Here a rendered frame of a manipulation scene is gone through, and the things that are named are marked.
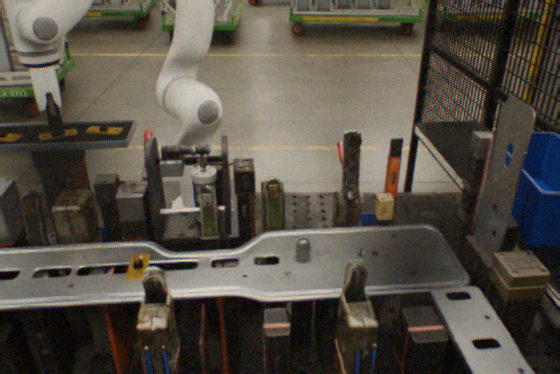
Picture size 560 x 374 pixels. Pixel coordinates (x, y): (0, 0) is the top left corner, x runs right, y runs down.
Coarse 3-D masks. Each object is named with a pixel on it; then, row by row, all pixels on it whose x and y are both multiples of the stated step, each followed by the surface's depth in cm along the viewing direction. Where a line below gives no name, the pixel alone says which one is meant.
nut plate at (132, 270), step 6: (132, 258) 105; (138, 258) 105; (144, 258) 105; (132, 264) 103; (138, 264) 102; (144, 264) 103; (132, 270) 102; (138, 270) 102; (144, 270) 102; (126, 276) 100; (132, 276) 100; (138, 276) 100
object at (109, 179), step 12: (96, 180) 115; (108, 180) 115; (96, 192) 115; (108, 192) 115; (108, 204) 117; (108, 216) 119; (108, 228) 120; (108, 240) 122; (120, 240) 122; (132, 312) 133
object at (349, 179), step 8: (344, 136) 110; (352, 136) 108; (360, 136) 110; (344, 144) 111; (352, 144) 108; (360, 144) 108; (344, 152) 111; (352, 152) 112; (344, 160) 112; (352, 160) 113; (344, 168) 112; (352, 168) 114; (344, 176) 113; (352, 176) 114; (344, 184) 114; (352, 184) 115; (344, 192) 114; (344, 200) 115
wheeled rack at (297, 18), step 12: (300, 12) 729; (312, 12) 728; (324, 12) 727; (336, 12) 727; (348, 12) 727; (360, 12) 746; (372, 12) 746; (384, 12) 745; (396, 12) 724; (408, 12) 742; (420, 12) 711; (300, 24) 734; (408, 24) 727
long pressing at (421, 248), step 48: (288, 240) 111; (336, 240) 111; (384, 240) 111; (432, 240) 111; (0, 288) 97; (48, 288) 97; (96, 288) 97; (144, 288) 97; (192, 288) 97; (240, 288) 98; (288, 288) 97; (336, 288) 97; (384, 288) 98; (432, 288) 98
